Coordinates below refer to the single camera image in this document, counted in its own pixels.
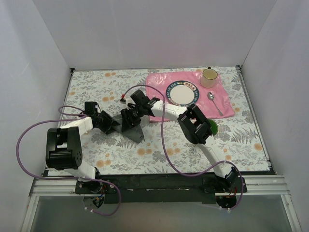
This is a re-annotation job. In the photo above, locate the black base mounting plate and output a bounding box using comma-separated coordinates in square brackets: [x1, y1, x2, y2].
[75, 173, 247, 207]

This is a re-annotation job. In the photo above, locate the silver spoon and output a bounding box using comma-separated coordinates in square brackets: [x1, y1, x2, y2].
[207, 92, 223, 116]

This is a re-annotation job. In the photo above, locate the white plate blue rim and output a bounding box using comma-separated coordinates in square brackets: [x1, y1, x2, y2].
[166, 81, 200, 106]

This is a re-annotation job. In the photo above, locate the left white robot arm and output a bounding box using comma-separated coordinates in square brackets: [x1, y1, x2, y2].
[45, 101, 120, 193]

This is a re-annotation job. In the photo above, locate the green bowl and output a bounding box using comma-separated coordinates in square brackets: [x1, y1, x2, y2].
[209, 119, 218, 136]

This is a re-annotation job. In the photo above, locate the pink placemat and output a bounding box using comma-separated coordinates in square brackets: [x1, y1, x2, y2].
[146, 71, 235, 119]

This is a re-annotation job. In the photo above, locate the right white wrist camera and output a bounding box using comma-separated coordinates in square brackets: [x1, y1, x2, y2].
[120, 95, 131, 104]

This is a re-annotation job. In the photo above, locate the grey cloth napkin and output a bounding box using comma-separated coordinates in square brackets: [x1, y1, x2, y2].
[112, 115, 144, 143]

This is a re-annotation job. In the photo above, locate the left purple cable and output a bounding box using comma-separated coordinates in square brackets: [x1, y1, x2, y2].
[16, 105, 123, 216]

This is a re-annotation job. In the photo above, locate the aluminium frame rail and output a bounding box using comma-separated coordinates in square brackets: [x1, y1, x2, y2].
[21, 175, 301, 232]

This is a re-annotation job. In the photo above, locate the cream mug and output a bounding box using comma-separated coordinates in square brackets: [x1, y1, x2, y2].
[200, 67, 218, 88]

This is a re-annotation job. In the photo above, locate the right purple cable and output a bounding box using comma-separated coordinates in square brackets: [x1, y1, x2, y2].
[122, 85, 243, 213]

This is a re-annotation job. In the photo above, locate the purple cable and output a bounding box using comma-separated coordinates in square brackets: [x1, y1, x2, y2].
[122, 85, 243, 213]
[16, 105, 123, 216]

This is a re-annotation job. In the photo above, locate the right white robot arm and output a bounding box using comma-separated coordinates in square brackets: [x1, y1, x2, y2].
[120, 90, 244, 192]

